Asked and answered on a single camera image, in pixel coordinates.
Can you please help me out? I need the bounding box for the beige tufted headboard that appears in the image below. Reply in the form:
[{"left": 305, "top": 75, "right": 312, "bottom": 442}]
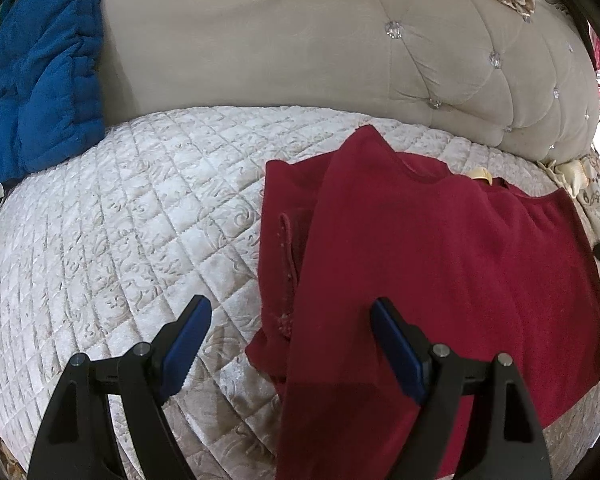
[{"left": 97, "top": 0, "right": 600, "bottom": 161}]

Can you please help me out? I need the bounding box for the cream quilted bedspread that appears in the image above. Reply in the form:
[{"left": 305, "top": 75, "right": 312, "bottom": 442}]
[{"left": 0, "top": 105, "right": 600, "bottom": 480}]

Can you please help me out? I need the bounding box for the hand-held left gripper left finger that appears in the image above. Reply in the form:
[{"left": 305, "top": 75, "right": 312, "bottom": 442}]
[{"left": 27, "top": 294, "right": 213, "bottom": 480}]

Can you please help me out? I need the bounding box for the red sweater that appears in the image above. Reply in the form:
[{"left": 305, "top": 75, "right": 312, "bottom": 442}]
[{"left": 245, "top": 125, "right": 600, "bottom": 480}]

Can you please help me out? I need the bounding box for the blue quilted blanket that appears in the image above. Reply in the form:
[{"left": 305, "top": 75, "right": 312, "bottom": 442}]
[{"left": 0, "top": 0, "right": 106, "bottom": 191}]

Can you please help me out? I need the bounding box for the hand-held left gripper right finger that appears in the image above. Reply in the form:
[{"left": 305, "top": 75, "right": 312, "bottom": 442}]
[{"left": 370, "top": 297, "right": 553, "bottom": 480}]

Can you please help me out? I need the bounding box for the cream crumpled cloth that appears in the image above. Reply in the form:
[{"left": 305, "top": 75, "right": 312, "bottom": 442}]
[{"left": 542, "top": 159, "right": 598, "bottom": 200}]

